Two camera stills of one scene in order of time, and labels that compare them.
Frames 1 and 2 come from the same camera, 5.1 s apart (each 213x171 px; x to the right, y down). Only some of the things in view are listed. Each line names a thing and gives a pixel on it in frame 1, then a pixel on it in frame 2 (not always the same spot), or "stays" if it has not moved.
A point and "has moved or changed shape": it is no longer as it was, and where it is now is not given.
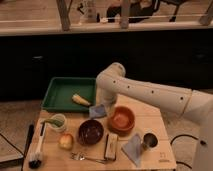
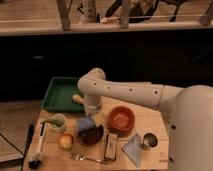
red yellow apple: x=66 y=141 stays
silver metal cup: x=150 y=140 stays
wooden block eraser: x=111 y=146 stays
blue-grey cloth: x=97 y=112 has moved or changed shape
